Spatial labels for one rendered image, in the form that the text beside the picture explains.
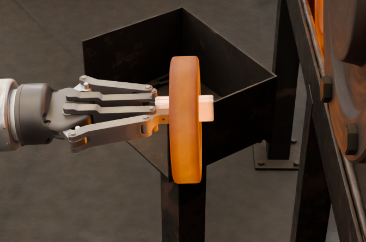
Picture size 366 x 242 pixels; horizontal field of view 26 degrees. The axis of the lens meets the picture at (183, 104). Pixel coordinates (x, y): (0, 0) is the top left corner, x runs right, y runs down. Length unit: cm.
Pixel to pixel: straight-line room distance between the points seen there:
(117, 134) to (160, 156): 33
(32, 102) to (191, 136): 19
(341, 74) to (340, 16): 9
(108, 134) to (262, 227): 111
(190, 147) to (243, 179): 122
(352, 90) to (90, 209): 142
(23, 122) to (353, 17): 47
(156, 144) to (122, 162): 89
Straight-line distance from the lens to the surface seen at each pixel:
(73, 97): 97
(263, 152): 220
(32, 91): 96
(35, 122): 95
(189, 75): 92
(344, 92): 71
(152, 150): 127
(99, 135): 93
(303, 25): 151
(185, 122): 90
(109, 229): 199
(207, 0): 290
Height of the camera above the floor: 143
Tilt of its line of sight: 37 degrees down
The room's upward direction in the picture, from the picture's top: straight up
